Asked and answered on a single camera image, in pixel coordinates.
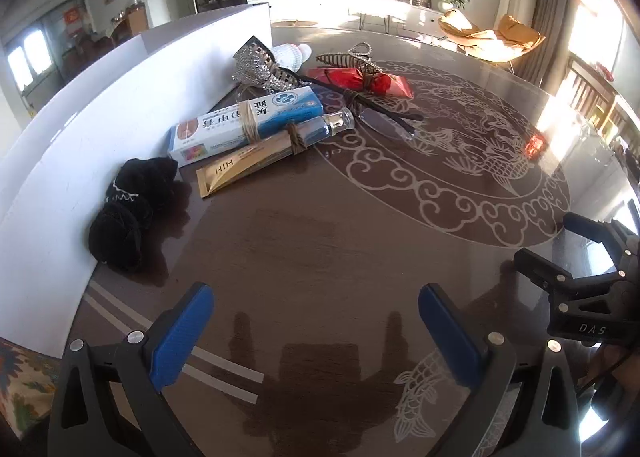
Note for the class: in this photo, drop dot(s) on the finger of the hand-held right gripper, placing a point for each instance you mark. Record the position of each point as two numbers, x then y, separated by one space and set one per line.
585 226
540 267

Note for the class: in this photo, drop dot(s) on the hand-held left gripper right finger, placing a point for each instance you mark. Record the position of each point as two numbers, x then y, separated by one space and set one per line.
450 337

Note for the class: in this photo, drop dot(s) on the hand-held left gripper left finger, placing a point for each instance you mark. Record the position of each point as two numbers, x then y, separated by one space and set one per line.
182 332

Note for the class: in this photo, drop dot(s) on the black velvet scrunchie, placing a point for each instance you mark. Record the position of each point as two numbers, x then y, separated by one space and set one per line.
145 179
117 237

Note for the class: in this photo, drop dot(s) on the gold tube package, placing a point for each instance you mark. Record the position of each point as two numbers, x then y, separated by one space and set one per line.
235 169

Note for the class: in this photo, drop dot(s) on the blue white ointment box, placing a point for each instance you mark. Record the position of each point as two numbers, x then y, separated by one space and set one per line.
225 129

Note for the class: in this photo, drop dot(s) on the black rimless eyeglasses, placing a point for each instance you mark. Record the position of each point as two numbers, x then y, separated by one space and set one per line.
387 126

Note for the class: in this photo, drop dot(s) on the white storage box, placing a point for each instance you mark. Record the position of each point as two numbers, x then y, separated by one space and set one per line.
75 147

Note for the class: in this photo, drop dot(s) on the clear glass spray bottle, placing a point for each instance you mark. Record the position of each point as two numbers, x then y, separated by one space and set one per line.
320 129

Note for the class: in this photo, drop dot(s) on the shiny red candy packet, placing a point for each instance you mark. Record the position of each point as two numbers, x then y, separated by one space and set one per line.
340 78

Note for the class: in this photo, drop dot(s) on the brown patterned desktop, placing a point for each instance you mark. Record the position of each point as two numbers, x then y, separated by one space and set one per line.
300 257

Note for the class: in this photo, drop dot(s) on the dark wooden slatted chair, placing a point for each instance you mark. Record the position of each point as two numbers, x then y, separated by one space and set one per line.
590 87

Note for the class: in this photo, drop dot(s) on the floral cushion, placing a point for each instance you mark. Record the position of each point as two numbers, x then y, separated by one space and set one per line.
25 387

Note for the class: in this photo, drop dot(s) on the orange lounge chair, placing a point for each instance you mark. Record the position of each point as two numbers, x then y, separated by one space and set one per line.
457 24
517 34

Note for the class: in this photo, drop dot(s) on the grey curtain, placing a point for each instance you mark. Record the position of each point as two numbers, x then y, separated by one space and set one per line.
555 12

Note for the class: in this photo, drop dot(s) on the red gold-print gift packet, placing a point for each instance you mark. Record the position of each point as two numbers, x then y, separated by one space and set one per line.
395 85

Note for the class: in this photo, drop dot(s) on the rhinestone bow hair clip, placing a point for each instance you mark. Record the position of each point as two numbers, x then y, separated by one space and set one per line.
257 67

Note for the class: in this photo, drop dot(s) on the brown claw hair clip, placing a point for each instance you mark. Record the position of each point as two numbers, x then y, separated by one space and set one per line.
345 59

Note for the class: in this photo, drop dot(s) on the white television console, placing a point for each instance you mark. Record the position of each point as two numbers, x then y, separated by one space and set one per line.
390 12

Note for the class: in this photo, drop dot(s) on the white knitted glove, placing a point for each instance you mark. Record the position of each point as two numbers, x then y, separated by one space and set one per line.
292 54

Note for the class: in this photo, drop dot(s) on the red paper decoration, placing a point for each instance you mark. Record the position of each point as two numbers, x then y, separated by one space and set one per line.
74 17

